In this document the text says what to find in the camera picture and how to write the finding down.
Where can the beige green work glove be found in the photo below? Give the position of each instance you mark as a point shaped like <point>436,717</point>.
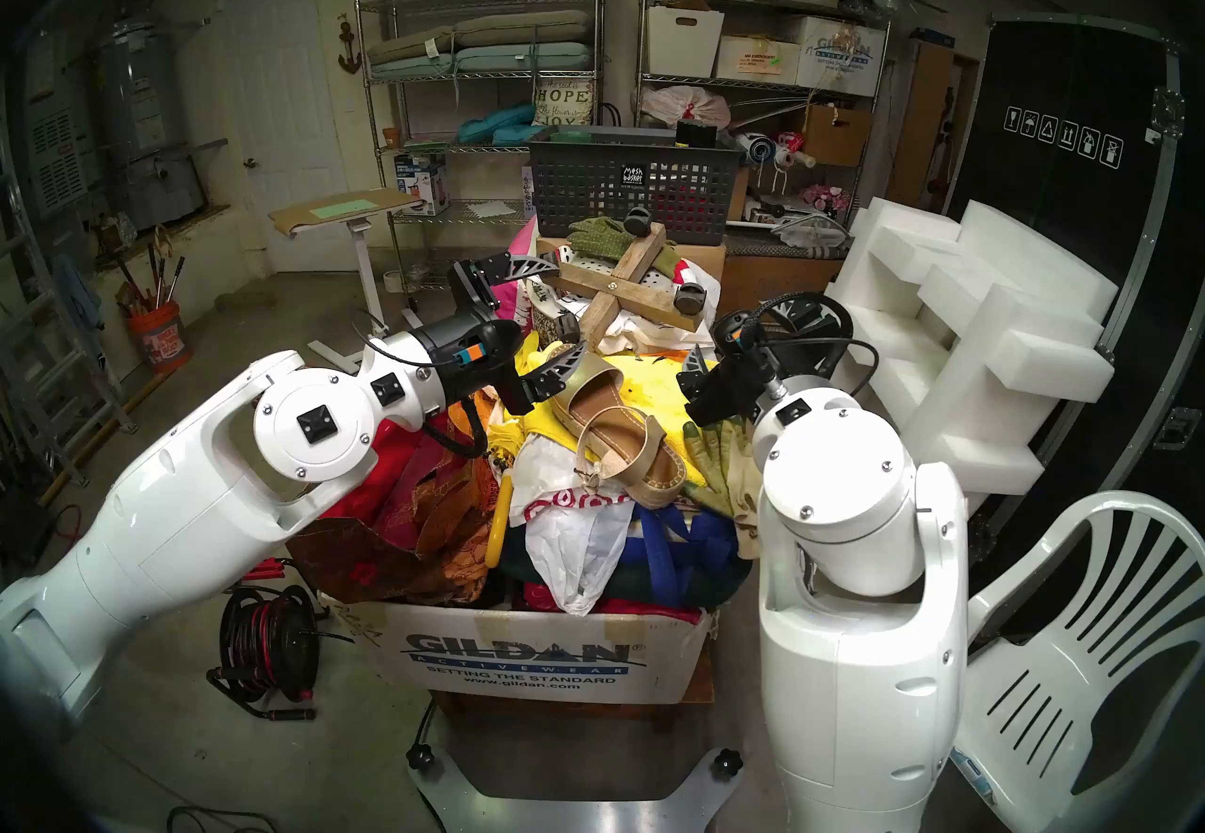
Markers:
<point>725,464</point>

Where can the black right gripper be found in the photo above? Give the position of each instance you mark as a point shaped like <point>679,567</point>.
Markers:
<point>739,388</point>

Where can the beige seat cushion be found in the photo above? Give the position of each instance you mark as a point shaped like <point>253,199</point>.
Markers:
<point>518,26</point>

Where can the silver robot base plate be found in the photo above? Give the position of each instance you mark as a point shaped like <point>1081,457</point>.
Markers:
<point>565,803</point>

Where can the brown anchor wall decoration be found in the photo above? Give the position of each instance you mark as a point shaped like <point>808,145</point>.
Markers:
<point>349,59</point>

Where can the white door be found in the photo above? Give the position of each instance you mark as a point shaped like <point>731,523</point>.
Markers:
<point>282,106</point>

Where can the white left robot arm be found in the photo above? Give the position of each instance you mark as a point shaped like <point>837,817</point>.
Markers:
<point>188,501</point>

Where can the pink flower bunch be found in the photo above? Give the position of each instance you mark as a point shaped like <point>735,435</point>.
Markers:
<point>828,198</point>

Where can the white cloth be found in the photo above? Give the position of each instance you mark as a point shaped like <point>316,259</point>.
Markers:
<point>650,327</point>

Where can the light green paper sheet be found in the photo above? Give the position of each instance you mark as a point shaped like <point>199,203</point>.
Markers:
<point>344,207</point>

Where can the small black box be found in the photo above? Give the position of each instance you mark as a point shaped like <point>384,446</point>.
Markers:
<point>698,134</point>

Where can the dark plastic laundry basket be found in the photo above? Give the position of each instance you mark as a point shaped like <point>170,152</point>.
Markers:
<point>584,181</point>

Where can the brown cardboard box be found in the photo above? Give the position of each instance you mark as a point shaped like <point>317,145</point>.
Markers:
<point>838,134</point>

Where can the Gildan printed cardboard box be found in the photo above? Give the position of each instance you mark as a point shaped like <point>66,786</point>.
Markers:
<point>838,54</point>
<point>527,652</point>

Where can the white perforated tray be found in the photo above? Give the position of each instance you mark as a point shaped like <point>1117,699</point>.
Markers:
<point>659,283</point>

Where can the red fabric bag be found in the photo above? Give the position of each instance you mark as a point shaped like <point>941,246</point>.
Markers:
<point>405,464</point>

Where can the black flight case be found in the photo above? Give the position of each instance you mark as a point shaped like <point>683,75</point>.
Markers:
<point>1064,87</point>

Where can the blue white product box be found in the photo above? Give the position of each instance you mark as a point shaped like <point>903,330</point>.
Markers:
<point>421,184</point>

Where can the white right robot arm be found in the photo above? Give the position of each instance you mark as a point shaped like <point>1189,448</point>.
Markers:
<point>847,652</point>

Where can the orange bucket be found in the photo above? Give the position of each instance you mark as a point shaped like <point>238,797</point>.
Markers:
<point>162,341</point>

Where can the white overbed table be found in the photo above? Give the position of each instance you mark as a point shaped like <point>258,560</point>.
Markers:
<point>292,221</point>

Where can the grey aluminium ladder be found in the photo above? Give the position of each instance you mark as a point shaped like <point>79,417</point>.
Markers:
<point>28,341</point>

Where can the yellow cloth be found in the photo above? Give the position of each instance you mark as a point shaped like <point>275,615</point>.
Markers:
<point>659,379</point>

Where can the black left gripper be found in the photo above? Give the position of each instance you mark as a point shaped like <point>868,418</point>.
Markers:
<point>471,351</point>

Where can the grey vented furnace cabinet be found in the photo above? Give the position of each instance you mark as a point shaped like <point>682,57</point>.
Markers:
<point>56,153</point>

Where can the pink pillow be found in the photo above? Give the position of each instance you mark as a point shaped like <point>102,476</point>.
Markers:
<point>508,313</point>

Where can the red cloth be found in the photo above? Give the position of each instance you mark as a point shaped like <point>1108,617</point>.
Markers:
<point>640,607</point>

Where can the grey water heater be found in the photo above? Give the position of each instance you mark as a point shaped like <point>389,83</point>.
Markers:
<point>141,115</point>

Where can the teal seat cushion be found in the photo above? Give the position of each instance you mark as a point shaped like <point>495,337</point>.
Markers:
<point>522,57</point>

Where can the white plastic chair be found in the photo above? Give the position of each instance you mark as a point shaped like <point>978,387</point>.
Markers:
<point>1036,699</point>

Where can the tan espadrille wedge sandal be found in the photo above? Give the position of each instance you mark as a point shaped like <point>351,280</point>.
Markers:
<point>650,454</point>

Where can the white box orange label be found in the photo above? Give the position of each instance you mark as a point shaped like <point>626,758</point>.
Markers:
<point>753,59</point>

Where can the teal folded cushion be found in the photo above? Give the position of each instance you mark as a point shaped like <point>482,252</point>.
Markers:
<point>499,127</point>

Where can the green knit glove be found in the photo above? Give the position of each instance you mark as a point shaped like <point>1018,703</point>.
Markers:
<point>598,233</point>

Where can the wooden cross caster dolly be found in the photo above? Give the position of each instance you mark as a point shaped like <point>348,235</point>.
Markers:
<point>612,285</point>

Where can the HOPE printed pillow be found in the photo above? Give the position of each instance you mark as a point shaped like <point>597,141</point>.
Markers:
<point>563,101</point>

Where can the brown wooden door panel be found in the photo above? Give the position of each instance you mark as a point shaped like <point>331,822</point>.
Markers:
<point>927,115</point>

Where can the brown wooden cabinet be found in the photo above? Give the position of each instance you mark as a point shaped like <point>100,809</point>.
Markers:
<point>753,271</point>

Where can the white foam packing block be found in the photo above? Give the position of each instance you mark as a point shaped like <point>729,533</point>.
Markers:
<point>998,323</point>

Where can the white storage box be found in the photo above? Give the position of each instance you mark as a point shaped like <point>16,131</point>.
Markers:
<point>682,45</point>

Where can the white plastic bag red print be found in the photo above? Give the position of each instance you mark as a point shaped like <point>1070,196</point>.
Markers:
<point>584,558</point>

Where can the black base knob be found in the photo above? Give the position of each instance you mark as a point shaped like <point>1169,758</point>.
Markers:
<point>726,761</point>
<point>421,757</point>

